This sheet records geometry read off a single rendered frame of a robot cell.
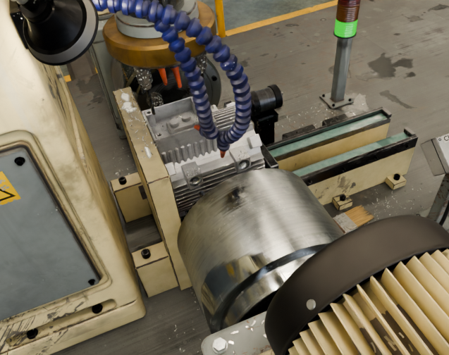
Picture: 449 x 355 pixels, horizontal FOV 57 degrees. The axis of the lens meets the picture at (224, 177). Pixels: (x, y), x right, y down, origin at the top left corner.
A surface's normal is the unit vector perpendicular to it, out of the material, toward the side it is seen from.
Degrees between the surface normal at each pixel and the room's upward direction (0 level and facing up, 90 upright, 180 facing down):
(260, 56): 0
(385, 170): 90
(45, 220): 90
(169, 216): 90
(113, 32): 0
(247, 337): 0
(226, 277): 43
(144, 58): 90
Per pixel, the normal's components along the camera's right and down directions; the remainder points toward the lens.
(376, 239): -0.14, -0.68
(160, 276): 0.37, 0.64
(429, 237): 0.30, -0.77
